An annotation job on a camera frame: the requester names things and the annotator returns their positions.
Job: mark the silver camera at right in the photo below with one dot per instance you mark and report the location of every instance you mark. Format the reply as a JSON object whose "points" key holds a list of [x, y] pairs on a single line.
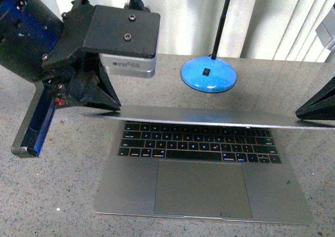
{"points": [[325, 30]]}

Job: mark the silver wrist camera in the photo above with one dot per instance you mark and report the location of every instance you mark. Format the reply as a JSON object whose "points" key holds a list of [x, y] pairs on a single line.
{"points": [[129, 66]]}

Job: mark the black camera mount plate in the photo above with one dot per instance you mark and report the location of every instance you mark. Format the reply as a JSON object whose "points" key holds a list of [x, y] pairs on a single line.
{"points": [[125, 32]]}

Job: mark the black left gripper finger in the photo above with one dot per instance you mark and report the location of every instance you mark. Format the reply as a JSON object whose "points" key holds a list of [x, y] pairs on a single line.
{"points": [[93, 89]]}

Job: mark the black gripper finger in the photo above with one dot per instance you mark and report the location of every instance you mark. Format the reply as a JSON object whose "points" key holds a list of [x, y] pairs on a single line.
{"points": [[320, 106]]}

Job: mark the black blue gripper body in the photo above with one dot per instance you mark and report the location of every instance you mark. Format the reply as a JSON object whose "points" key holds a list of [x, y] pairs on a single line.
{"points": [[35, 45]]}

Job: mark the grey laptop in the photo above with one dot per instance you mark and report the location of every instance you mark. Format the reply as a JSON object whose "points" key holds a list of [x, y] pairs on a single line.
{"points": [[200, 163]]}

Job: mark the white curtain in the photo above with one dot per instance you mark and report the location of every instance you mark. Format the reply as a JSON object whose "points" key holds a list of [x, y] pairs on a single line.
{"points": [[257, 29]]}

